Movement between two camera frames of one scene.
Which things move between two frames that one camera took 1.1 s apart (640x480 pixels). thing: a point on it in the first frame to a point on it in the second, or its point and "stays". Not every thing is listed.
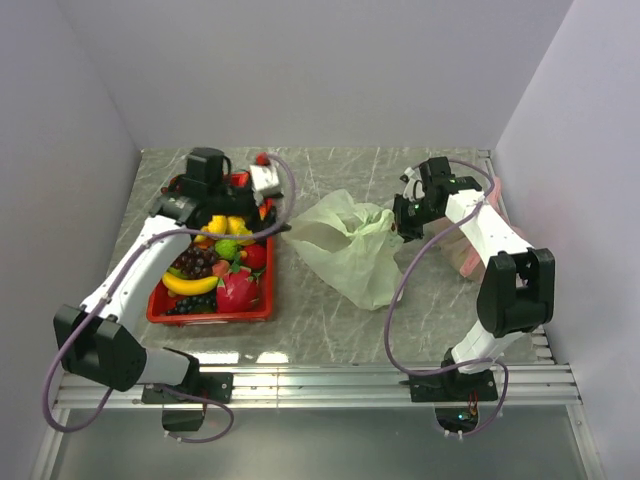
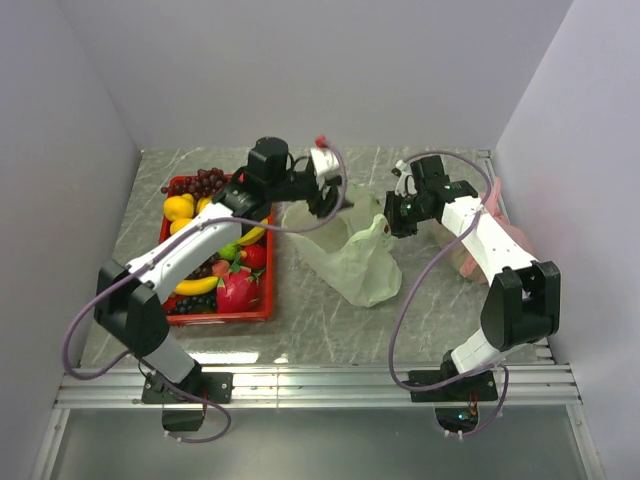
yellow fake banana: (180, 286) stays
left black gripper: (254, 211) to (325, 205)
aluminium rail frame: (542, 385) stays
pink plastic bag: (460, 245) stays
